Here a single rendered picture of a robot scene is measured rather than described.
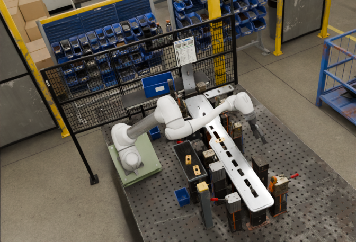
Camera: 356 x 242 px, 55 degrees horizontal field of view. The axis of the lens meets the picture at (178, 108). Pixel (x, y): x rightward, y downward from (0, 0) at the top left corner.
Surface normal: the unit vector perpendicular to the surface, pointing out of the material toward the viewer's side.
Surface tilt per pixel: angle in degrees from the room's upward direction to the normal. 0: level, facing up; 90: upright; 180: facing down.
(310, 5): 91
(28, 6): 90
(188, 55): 90
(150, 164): 42
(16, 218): 0
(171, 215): 0
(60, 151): 0
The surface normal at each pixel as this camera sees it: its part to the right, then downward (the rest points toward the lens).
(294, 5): 0.46, 0.50
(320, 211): -0.15, -0.77
